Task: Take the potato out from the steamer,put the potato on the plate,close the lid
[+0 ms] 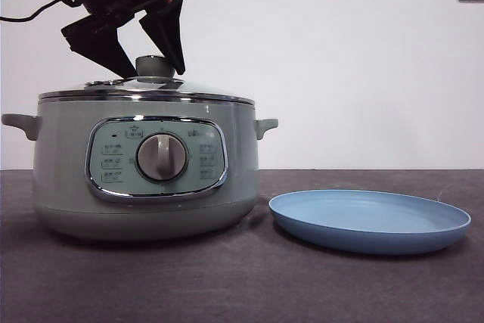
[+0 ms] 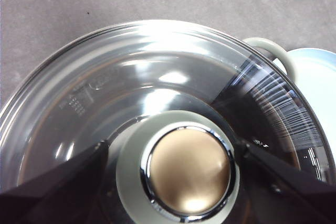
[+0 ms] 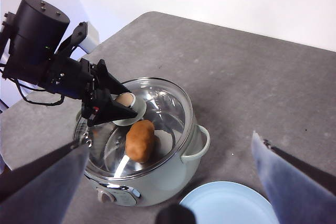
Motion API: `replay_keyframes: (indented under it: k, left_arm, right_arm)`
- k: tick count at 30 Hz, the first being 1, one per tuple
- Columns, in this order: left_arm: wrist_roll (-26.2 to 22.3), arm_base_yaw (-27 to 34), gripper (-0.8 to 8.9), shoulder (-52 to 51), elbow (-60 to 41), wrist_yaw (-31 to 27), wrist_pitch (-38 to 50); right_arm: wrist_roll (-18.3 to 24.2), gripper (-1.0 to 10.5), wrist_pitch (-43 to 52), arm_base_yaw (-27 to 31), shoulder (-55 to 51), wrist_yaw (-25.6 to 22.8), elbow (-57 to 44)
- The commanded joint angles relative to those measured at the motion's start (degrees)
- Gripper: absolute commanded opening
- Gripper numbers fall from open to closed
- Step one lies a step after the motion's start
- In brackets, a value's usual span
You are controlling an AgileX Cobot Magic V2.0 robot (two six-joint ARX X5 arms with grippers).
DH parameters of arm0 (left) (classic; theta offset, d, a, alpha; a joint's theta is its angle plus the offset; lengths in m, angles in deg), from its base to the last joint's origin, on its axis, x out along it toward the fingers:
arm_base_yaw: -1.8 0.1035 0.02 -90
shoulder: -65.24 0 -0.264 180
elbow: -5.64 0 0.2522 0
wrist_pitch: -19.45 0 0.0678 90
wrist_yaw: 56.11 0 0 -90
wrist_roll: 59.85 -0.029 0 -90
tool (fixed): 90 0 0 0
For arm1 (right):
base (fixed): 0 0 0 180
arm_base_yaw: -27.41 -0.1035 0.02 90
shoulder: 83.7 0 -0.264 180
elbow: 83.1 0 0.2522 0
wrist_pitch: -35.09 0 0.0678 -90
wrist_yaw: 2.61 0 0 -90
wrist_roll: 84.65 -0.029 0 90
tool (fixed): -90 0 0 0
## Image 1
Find glass lid with green knob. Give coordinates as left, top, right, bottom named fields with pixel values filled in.
left=37, top=55, right=255, bottom=107

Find pale green electric steamer pot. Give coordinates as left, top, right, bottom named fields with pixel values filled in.
left=1, top=98, right=280, bottom=242

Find blue round plate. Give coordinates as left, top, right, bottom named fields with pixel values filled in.
left=268, top=189, right=473, bottom=256

